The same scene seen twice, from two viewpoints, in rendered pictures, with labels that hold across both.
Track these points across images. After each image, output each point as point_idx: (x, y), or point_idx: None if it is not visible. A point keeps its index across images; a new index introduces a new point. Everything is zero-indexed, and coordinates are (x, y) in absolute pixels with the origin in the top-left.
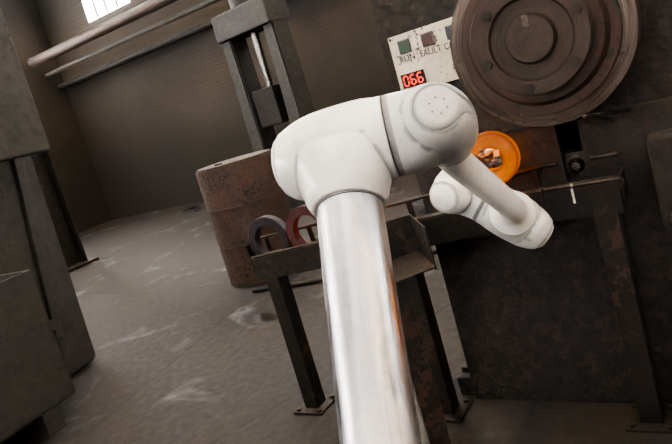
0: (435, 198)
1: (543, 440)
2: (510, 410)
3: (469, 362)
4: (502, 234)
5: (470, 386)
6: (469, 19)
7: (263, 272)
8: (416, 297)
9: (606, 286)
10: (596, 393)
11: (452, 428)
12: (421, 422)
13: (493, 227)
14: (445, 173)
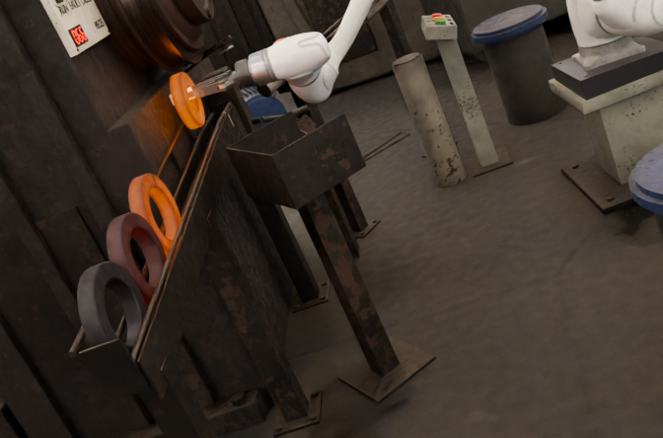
0: (326, 45)
1: (345, 330)
2: (298, 371)
3: (256, 363)
4: (334, 77)
5: (262, 401)
6: None
7: (160, 371)
8: (242, 275)
9: (243, 217)
10: (283, 321)
11: (332, 393)
12: (323, 424)
13: (333, 71)
14: (305, 33)
